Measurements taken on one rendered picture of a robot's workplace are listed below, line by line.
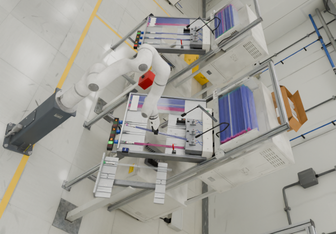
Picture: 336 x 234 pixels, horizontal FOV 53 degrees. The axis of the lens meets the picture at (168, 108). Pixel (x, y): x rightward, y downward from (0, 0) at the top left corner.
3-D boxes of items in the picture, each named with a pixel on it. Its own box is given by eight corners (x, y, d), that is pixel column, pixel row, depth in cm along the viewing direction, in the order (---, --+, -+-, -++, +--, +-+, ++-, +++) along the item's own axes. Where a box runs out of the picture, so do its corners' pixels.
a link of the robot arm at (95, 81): (96, 81, 244) (91, 97, 233) (85, 69, 237) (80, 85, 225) (156, 56, 225) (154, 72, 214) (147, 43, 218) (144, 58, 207)
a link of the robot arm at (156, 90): (158, 92, 225) (148, 121, 246) (168, 80, 236) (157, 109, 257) (147, 86, 226) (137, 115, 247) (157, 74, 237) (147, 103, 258)
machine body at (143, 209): (91, 197, 318) (136, 174, 286) (106, 140, 368) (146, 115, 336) (141, 225, 348) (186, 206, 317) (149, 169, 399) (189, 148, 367)
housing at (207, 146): (200, 162, 271) (202, 151, 262) (200, 118, 307) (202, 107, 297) (210, 163, 271) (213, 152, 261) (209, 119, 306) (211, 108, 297)
